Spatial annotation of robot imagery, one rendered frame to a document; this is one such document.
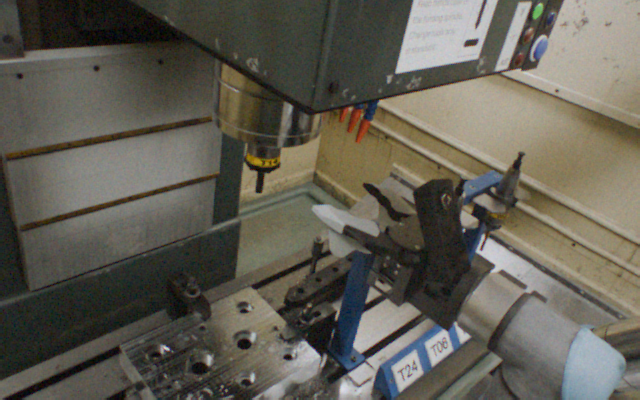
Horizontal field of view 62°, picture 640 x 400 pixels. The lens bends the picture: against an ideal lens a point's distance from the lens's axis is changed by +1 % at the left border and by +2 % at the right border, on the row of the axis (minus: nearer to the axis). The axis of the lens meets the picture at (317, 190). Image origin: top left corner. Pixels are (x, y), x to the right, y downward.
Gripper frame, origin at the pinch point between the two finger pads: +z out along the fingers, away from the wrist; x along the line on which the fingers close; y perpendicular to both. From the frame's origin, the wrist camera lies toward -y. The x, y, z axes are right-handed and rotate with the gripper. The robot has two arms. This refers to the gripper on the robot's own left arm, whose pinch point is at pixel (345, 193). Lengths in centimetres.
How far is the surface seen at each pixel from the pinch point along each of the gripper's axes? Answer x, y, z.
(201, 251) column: 24, 63, 57
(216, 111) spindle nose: -7.9, -5.3, 17.6
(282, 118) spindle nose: -4.3, -7.5, 9.1
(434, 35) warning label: 2.1, -22.3, -4.4
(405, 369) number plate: 26, 48, -8
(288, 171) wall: 92, 76, 89
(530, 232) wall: 100, 48, -3
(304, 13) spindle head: -13.9, -24.3, -0.2
